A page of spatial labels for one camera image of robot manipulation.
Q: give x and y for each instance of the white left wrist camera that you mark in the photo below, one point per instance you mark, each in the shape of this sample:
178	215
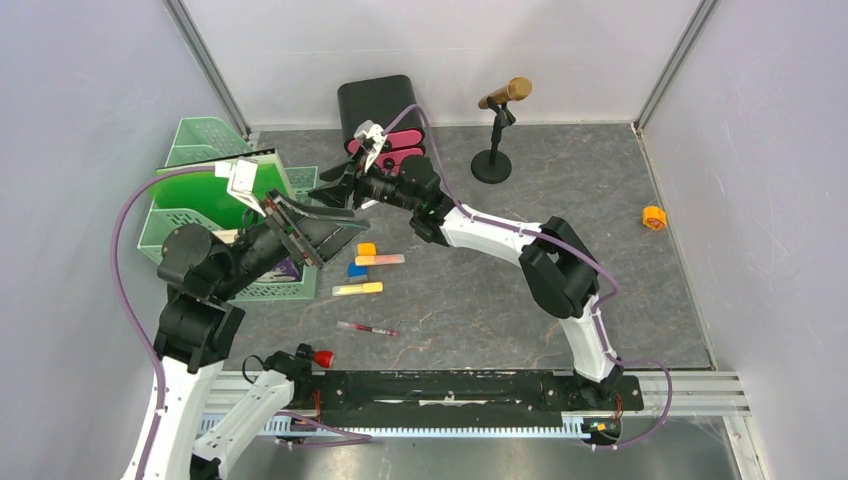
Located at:
240	174

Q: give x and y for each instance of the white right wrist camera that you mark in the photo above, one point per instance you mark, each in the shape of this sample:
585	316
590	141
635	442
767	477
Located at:
371	138

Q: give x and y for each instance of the red black stamp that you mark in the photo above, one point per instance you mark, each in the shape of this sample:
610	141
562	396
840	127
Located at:
322	358

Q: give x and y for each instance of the green clip file folder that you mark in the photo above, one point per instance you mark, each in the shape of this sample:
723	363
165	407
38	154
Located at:
206	194

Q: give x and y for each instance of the red gel pen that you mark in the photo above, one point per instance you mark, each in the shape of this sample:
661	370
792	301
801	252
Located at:
369	329

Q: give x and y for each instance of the black microphone stand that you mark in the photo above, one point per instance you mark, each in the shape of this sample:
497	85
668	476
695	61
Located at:
493	166

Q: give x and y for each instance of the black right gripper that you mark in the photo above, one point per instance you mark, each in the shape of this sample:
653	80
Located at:
336	193

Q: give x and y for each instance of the gold microphone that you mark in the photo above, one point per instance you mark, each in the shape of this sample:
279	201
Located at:
515	90

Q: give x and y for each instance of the white cable duct strip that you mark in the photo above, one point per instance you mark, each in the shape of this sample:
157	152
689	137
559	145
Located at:
286	426

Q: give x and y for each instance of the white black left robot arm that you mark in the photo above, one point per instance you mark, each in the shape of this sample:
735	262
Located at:
198	324

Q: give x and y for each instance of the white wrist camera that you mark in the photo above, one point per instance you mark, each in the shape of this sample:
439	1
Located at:
371	138
240	174

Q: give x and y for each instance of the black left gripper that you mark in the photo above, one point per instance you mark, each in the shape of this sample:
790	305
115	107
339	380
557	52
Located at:
320	237

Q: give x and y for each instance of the orange highlighter marker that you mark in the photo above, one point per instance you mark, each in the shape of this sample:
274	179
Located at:
379	260

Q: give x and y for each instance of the black pink drawer organizer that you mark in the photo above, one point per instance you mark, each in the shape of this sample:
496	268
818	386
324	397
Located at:
381	100

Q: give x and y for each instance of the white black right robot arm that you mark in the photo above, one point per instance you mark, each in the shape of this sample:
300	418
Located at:
560	272

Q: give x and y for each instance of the yellow eraser block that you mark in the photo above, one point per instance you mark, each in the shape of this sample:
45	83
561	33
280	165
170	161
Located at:
366	249

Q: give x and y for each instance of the orange tape measure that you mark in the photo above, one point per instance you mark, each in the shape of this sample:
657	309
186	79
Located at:
654	218

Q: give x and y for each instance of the blue eraser block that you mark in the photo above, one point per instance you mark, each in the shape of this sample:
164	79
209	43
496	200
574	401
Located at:
356	272

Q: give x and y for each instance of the yellow highlighter marker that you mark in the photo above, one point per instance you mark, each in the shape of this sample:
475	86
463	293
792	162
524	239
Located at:
358	289

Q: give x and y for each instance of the green mesh file rack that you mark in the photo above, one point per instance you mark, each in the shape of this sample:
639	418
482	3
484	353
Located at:
205	138

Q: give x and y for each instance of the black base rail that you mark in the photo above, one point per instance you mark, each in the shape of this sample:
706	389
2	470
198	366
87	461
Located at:
459	398

